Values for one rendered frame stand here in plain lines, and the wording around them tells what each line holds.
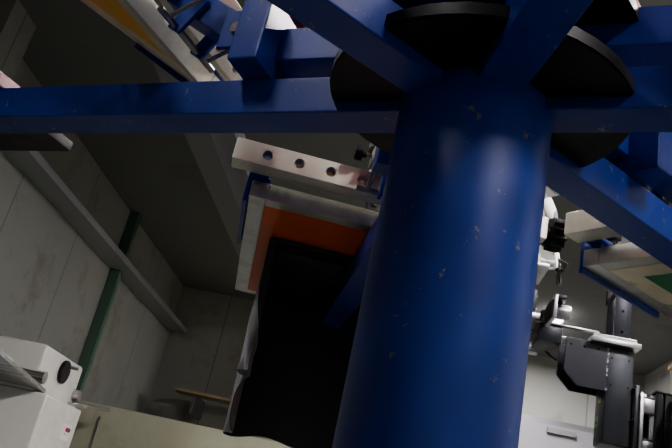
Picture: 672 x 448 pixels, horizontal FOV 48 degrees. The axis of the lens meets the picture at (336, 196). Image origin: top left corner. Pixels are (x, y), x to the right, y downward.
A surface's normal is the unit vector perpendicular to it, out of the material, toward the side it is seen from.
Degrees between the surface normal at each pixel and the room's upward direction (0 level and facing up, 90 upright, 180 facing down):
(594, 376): 90
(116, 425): 90
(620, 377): 90
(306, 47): 90
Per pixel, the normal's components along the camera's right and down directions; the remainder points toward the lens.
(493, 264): 0.38, -0.30
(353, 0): 0.62, -0.19
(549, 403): -0.04, -0.41
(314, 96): -0.34, -0.44
